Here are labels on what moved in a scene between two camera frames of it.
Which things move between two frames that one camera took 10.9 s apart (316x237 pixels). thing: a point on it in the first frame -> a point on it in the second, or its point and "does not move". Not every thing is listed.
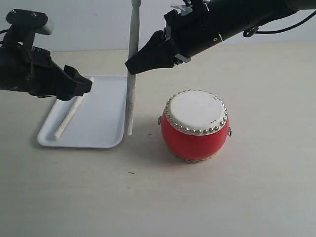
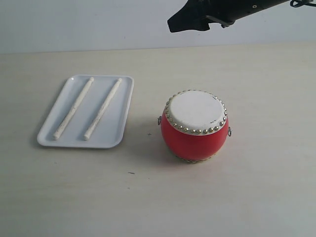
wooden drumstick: [131, 78] -> [87, 134]
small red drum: [194, 126] does not move
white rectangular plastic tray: [98, 120] does not move
